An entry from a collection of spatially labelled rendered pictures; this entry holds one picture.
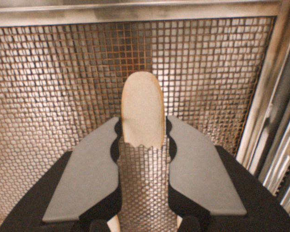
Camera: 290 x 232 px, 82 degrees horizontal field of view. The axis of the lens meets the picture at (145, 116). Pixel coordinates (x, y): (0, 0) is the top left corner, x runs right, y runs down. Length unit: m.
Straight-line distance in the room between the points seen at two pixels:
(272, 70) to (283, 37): 0.03
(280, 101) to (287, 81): 0.03
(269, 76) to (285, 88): 0.10
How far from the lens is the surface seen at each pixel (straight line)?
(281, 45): 0.21
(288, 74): 0.31
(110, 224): 0.33
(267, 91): 0.22
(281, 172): 0.36
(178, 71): 0.18
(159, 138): 0.15
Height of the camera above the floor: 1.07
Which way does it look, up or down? 60 degrees down
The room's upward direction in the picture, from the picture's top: 162 degrees counter-clockwise
